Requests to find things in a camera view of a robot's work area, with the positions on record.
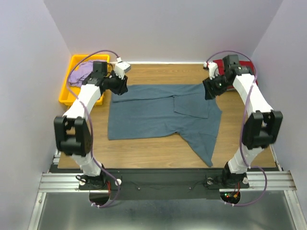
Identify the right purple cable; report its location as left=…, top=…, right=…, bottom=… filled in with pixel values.
left=204, top=50, right=268, bottom=208

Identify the lilac t-shirt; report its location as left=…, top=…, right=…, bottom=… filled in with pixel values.
left=68, top=60, right=94, bottom=88

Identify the folded red t-shirt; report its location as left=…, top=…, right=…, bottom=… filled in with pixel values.
left=213, top=55, right=255, bottom=90

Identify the aluminium frame rail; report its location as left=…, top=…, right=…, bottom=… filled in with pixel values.
left=38, top=105, right=298, bottom=192

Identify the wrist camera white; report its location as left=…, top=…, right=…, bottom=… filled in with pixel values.
left=203, top=62, right=219, bottom=80
left=114, top=61, right=131, bottom=79

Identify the yellow plastic tray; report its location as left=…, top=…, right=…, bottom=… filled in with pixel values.
left=59, top=53, right=110, bottom=106

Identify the blue-grey t-shirt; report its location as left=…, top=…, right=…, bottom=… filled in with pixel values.
left=107, top=84, right=222, bottom=167

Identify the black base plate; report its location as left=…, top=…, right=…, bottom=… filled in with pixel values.
left=76, top=168, right=249, bottom=204

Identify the purple cable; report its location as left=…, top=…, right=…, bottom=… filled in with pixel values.
left=67, top=49, right=123, bottom=208
left=204, top=50, right=268, bottom=208

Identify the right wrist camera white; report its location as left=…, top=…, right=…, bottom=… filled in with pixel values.
left=203, top=62, right=219, bottom=80

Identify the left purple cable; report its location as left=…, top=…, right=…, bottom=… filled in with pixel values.
left=67, top=49, right=123, bottom=208

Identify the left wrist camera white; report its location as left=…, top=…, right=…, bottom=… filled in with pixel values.
left=114, top=61, right=131, bottom=79

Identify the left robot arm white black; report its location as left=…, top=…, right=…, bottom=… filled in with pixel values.
left=54, top=59, right=131, bottom=189

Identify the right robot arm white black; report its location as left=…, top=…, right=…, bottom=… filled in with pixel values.
left=203, top=53, right=283, bottom=187

